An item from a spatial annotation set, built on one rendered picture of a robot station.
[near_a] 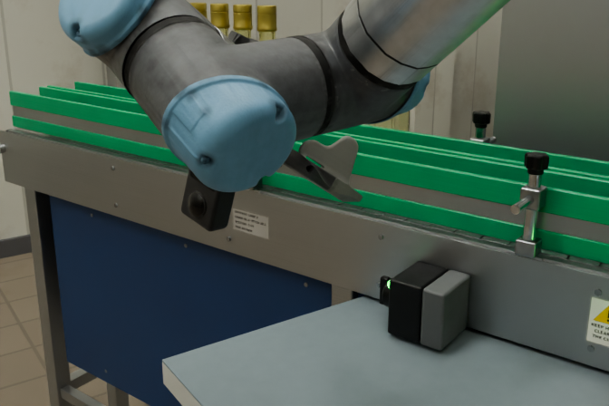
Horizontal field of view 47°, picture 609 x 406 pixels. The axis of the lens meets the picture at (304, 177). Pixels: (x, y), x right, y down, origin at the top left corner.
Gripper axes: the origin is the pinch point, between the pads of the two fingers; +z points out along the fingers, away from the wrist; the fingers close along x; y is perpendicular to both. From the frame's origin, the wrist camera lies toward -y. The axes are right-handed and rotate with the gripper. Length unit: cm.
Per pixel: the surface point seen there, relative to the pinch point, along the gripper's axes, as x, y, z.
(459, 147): 1.7, 18.4, 37.3
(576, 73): -8, 37, 40
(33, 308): 158, -82, 127
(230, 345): 6.5, -23.0, 15.0
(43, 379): 113, -86, 102
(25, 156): 88, -22, 35
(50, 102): 83, -9, 30
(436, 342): -14.1, -9.0, 24.3
